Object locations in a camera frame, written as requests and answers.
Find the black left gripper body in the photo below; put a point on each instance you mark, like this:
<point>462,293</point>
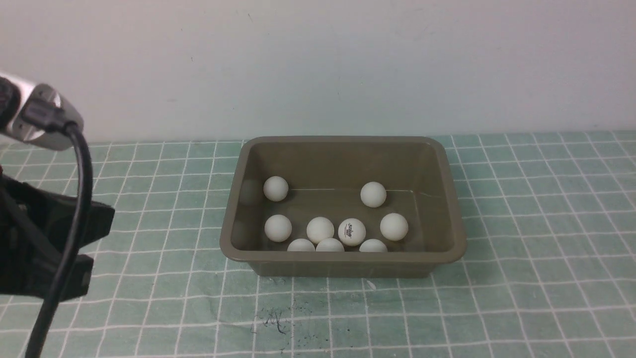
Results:
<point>34,227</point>

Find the white ping-pong ball with print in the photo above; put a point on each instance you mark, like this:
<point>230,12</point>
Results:
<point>278,228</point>

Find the olive green plastic bin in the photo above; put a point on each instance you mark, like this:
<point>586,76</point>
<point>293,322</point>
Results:
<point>325,175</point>

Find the white ping-pong ball red logo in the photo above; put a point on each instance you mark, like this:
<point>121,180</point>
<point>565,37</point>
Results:
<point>352,232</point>

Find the green checkered tablecloth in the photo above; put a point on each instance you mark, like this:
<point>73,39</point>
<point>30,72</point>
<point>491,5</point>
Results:
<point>549,271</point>

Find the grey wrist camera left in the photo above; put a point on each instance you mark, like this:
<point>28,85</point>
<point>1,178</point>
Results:
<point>36,114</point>

